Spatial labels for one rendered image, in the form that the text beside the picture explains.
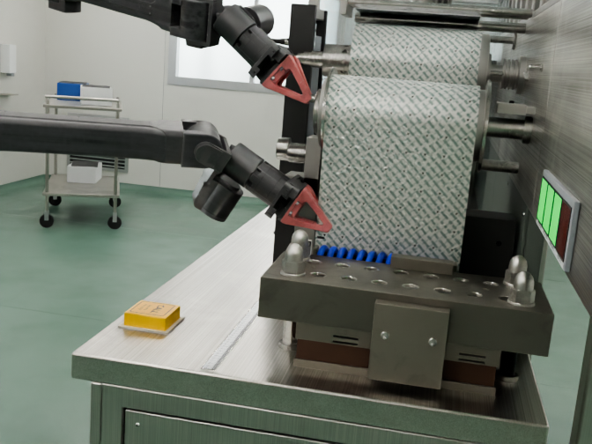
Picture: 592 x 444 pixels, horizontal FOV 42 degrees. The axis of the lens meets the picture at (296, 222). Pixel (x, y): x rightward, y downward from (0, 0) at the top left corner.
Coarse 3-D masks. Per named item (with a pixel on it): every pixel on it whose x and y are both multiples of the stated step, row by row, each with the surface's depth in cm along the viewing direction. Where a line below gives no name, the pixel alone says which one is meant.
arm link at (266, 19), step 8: (200, 0) 129; (208, 0) 128; (216, 0) 129; (216, 8) 129; (224, 8) 132; (248, 8) 132; (256, 8) 133; (264, 8) 135; (208, 16) 129; (216, 16) 130; (256, 16) 132; (264, 16) 134; (272, 16) 136; (208, 24) 129; (264, 24) 133; (272, 24) 136; (208, 32) 130; (216, 32) 132; (208, 40) 130; (216, 40) 132; (200, 48) 132
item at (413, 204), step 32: (352, 160) 122; (384, 160) 121; (416, 160) 120; (448, 160) 119; (320, 192) 124; (352, 192) 123; (384, 192) 122; (416, 192) 121; (448, 192) 120; (320, 224) 125; (352, 224) 124; (384, 224) 123; (416, 224) 122; (448, 224) 121; (448, 256) 122
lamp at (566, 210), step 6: (564, 204) 78; (564, 210) 78; (564, 216) 77; (564, 222) 77; (564, 228) 77; (558, 234) 80; (564, 234) 76; (558, 240) 79; (564, 240) 76; (558, 246) 79; (564, 246) 75
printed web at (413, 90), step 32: (384, 32) 143; (416, 32) 143; (448, 32) 142; (480, 32) 142; (352, 64) 143; (384, 64) 142; (416, 64) 140; (448, 64) 139; (352, 96) 121; (384, 96) 120; (416, 96) 120; (448, 96) 119; (352, 128) 121; (384, 128) 120; (416, 128) 119; (448, 128) 118
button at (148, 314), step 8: (136, 304) 125; (144, 304) 125; (152, 304) 125; (160, 304) 125; (168, 304) 126; (128, 312) 121; (136, 312) 121; (144, 312) 121; (152, 312) 121; (160, 312) 122; (168, 312) 122; (176, 312) 124; (128, 320) 121; (136, 320) 120; (144, 320) 120; (152, 320) 120; (160, 320) 119; (168, 320) 121; (176, 320) 125; (144, 328) 120; (152, 328) 120; (160, 328) 120; (168, 328) 121
